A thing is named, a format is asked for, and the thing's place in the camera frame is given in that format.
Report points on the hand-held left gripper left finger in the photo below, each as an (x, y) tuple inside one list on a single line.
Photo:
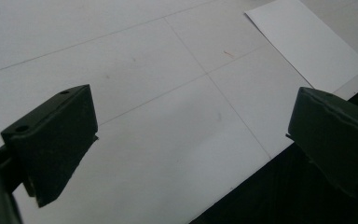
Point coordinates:
[(56, 140)]

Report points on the white paper sheet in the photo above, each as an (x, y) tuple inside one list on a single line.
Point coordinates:
[(307, 43)]

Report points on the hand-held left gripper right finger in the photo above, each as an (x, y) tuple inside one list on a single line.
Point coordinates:
[(332, 137)]

